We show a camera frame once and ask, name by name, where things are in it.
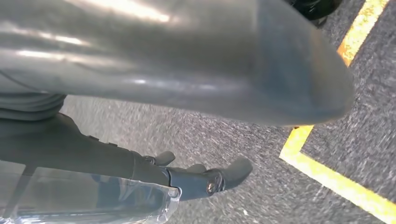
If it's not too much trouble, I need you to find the black robot foot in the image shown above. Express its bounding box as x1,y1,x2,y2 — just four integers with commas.
284,0,343,28

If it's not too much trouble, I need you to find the yellow floor tape rectangle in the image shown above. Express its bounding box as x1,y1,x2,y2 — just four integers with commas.
279,0,396,224

